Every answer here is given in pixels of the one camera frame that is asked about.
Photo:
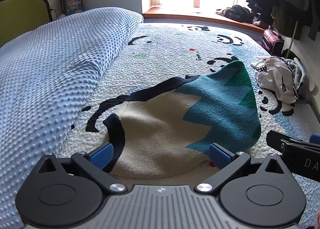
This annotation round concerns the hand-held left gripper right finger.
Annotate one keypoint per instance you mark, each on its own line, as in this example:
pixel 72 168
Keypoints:
pixel 220 156

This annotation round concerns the white crumpled garment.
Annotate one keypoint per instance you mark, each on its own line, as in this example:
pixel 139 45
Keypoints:
pixel 275 76

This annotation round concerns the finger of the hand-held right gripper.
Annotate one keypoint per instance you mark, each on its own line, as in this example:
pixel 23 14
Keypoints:
pixel 277 140

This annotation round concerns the wooden window sill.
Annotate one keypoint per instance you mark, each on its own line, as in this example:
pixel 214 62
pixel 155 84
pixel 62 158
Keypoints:
pixel 175 16

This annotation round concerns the dark clothes heap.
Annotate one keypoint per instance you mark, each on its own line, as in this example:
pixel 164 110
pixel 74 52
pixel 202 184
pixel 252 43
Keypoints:
pixel 235 12

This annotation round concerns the green headboard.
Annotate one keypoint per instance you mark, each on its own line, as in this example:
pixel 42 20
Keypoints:
pixel 20 13

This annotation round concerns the maroon suitcase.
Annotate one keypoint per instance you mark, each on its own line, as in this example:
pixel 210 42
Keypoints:
pixel 272 41

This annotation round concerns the grey crumpled garment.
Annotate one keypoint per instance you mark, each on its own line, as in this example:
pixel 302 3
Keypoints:
pixel 301 78

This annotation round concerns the coat rack pole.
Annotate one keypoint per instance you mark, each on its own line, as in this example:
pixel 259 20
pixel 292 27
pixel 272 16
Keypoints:
pixel 292 40

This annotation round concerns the dark printed box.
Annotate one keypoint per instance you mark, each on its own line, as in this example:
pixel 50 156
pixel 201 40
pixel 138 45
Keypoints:
pixel 72 1

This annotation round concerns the light blue dotted blanket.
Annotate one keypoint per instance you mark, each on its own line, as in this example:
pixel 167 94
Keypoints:
pixel 50 68

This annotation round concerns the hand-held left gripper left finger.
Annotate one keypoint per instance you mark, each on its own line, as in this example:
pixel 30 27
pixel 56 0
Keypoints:
pixel 101 155

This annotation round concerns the white panda print bedspread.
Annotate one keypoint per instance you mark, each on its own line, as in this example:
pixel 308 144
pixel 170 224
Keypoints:
pixel 162 56

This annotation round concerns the cream teal knit sweater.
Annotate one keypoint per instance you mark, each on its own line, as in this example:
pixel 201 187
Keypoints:
pixel 155 123

